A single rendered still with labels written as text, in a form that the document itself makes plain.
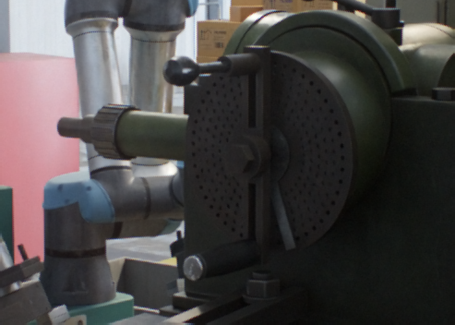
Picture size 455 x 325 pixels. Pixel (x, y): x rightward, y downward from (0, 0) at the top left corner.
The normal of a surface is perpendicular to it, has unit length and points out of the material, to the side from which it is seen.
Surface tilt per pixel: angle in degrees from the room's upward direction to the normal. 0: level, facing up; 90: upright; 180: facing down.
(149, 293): 90
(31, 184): 90
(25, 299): 67
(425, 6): 90
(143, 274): 90
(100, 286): 72
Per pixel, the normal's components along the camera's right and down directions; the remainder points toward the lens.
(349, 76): 0.29, -0.61
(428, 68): -0.44, -0.58
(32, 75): 0.57, 0.11
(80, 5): -0.30, -0.21
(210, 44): -0.64, 0.11
